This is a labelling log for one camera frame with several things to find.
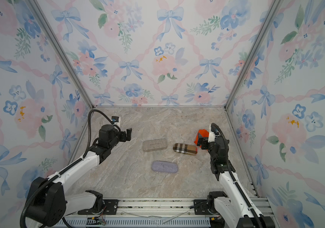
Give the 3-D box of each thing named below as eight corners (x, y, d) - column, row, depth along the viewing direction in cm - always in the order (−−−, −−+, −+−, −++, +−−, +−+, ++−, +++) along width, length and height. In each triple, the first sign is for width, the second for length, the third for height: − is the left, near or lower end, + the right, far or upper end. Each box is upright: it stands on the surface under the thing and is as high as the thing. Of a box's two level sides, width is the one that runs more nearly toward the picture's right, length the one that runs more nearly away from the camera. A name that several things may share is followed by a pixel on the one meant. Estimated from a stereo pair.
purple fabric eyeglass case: (151, 173, 88) (151, 171, 85) (152, 163, 92) (151, 160, 89) (177, 173, 88) (178, 171, 85) (177, 163, 92) (177, 160, 89)
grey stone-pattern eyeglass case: (143, 152, 96) (143, 149, 93) (143, 143, 101) (142, 140, 98) (167, 149, 98) (167, 146, 95) (166, 140, 102) (166, 137, 99)
